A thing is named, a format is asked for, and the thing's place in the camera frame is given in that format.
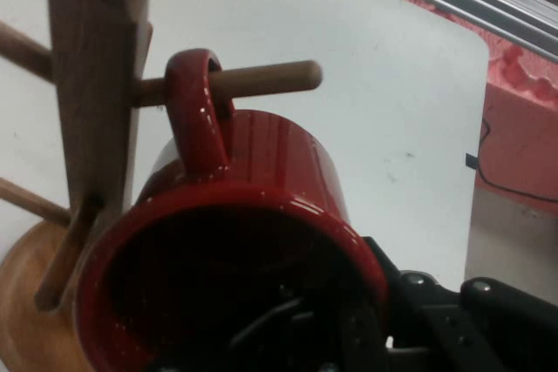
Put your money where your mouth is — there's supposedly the aluminium side frame rail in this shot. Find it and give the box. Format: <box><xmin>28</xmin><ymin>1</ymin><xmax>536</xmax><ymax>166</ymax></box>
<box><xmin>322</xmin><ymin>0</ymin><xmax>558</xmax><ymax>64</ymax></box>

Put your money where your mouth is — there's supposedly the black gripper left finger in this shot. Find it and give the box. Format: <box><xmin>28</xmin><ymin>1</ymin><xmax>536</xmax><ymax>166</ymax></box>
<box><xmin>300</xmin><ymin>267</ymin><xmax>388</xmax><ymax>372</ymax></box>

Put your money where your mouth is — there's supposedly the thin black floor cable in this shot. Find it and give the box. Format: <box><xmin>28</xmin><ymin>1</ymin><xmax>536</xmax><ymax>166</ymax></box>
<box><xmin>474</xmin><ymin>121</ymin><xmax>558</xmax><ymax>204</ymax></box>

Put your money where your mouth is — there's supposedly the wooden mug tree stand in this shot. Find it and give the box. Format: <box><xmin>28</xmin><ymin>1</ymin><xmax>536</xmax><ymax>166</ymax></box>
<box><xmin>0</xmin><ymin>0</ymin><xmax>323</xmax><ymax>372</ymax></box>

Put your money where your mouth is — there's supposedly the red ceramic mug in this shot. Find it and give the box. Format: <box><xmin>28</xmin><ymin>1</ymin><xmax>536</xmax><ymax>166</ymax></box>
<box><xmin>73</xmin><ymin>47</ymin><xmax>390</xmax><ymax>372</ymax></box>

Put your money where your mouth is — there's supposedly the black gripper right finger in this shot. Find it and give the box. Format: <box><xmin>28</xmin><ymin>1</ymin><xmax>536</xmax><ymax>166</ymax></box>
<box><xmin>359</xmin><ymin>235</ymin><xmax>558</xmax><ymax>372</ymax></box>

